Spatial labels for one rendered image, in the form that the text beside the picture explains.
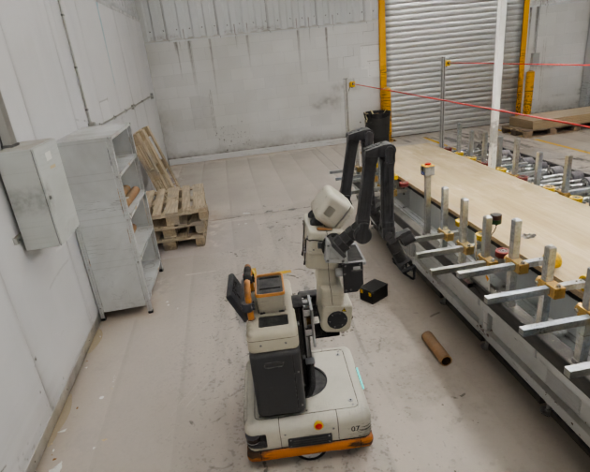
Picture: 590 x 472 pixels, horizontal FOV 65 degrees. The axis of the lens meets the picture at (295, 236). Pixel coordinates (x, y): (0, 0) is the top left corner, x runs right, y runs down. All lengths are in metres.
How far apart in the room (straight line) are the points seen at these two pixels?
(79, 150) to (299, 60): 6.97
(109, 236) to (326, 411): 2.36
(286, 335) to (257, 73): 8.30
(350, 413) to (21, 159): 2.29
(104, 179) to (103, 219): 0.33
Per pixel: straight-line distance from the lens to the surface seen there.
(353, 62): 10.48
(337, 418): 2.55
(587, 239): 3.03
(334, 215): 2.17
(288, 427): 2.54
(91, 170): 3.93
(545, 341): 2.42
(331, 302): 2.35
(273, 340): 2.24
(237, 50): 10.09
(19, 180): 3.11
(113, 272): 4.19
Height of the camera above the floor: 2.02
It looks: 22 degrees down
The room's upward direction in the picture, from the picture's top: 6 degrees counter-clockwise
